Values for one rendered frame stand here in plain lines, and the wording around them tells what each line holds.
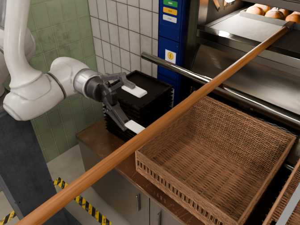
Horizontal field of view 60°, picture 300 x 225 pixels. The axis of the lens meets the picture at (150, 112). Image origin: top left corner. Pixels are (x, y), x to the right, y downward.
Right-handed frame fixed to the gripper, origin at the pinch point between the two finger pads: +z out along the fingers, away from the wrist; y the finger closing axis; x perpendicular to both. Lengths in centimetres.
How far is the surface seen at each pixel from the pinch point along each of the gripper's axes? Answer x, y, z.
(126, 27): -69, 13, -79
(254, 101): -30.0, 2.1, 20.5
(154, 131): 3.8, -0.9, 8.3
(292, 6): -53, -21, 17
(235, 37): -70, 1, -7
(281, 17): -102, -2, 1
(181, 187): -18, 49, 5
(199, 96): -16.8, -1.1, 8.3
